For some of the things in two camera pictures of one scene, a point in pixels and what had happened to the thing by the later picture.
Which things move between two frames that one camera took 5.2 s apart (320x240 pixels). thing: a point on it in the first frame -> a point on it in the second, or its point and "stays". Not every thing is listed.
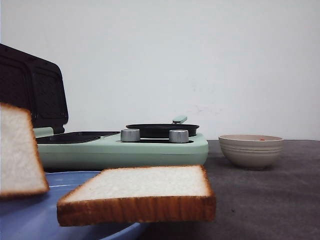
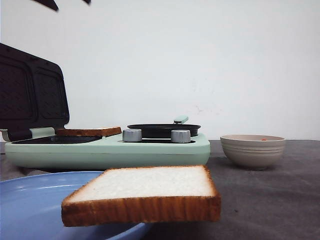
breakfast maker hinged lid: x=36 y=84 stays
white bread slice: x=22 y=170 -> x=102 y=131
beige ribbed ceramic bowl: x=251 y=151 stays
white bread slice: x=135 y=195 stays
